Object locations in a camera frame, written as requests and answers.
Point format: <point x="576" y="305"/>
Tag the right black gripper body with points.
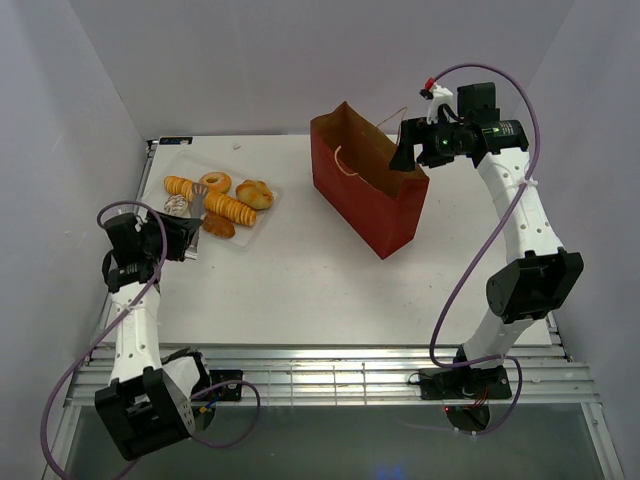
<point x="439" y="141"/>

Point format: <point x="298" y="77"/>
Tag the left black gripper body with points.
<point x="154" y="243"/>

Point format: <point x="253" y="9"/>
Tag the long ridged bread loaf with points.
<point x="215" y="202"/>

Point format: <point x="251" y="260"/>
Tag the metal tongs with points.
<point x="199" y="193"/>

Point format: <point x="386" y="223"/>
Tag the red paper bag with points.
<point x="350" y="159"/>

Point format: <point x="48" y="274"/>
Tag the ring donut bread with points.
<point x="219" y="182"/>

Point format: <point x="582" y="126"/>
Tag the twisted golden bread roll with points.
<point x="255" y="194"/>

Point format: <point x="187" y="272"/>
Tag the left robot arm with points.
<point x="146" y="404"/>

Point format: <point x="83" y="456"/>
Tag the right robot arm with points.
<point x="539" y="272"/>

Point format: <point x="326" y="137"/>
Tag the white patterned round bread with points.
<point x="177" y="205"/>

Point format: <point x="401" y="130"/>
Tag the brown glazed bread piece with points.
<point x="218" y="226"/>

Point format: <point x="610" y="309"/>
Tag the clear plastic tray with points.
<point x="190" y="165"/>

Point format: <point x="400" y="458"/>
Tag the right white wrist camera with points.
<point x="441" y="105"/>

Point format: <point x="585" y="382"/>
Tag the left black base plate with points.
<point x="227" y="393"/>

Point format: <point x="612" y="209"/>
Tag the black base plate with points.
<point x="464" y="383"/>
<point x="227" y="393"/>

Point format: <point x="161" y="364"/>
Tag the aluminium frame rail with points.
<point x="292" y="377"/>

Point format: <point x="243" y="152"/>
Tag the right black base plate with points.
<point x="464" y="383"/>

